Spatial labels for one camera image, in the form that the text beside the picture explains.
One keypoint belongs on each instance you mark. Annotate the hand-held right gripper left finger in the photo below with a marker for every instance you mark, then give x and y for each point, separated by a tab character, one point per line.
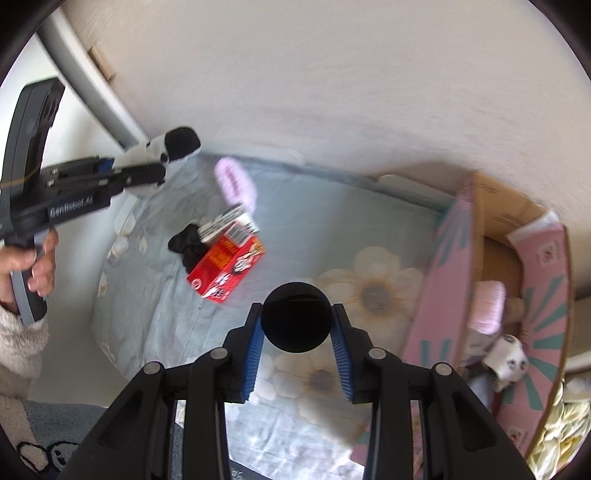
253	364

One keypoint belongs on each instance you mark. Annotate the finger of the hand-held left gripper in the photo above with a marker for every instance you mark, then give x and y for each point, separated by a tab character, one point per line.
107	165
138	179

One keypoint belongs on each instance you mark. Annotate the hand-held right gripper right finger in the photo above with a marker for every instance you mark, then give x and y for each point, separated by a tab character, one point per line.
340	364

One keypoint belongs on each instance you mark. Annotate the black white plush toy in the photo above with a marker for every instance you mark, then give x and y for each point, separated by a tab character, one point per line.
180	141

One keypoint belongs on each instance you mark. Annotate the black round jar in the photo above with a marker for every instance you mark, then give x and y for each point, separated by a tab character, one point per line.
295	318

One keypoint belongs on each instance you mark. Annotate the pink printed cardboard box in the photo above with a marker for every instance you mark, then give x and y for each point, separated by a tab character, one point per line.
448	277

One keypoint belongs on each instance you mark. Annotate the blue-grey fluffy sock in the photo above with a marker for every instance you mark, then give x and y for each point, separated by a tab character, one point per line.
480	387

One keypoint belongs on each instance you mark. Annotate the pink fluffy wristband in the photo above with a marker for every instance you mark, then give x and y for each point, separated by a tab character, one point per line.
487	307
235	184

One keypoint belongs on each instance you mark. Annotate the spotted white sock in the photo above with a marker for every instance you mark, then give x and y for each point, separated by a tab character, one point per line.
508	360

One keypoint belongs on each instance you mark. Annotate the person's left forearm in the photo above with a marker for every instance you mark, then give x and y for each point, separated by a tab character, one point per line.
18	350

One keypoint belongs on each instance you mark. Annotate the person's left hand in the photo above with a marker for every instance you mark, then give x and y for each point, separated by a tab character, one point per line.
44	272

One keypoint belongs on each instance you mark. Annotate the black scrunchie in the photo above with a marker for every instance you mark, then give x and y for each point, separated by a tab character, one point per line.
184	247

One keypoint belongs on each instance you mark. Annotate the grey metal pole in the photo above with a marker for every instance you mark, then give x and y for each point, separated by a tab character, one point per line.
92	78

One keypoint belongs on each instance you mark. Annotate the white striped small box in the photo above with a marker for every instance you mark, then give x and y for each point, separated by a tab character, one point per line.
221	221

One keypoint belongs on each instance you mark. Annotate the red printed box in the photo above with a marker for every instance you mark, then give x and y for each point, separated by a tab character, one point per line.
226	270

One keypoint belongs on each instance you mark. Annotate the floral blue tablecloth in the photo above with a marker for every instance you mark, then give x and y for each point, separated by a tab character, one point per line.
323	221

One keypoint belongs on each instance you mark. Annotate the blue panda print rug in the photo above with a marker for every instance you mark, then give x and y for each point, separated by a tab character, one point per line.
51	429

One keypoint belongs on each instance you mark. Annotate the floral yellow blanket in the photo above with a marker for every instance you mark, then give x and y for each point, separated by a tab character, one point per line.
563	424

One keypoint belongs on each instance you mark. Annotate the small brown wall piece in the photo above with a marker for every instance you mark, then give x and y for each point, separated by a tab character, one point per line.
101	62

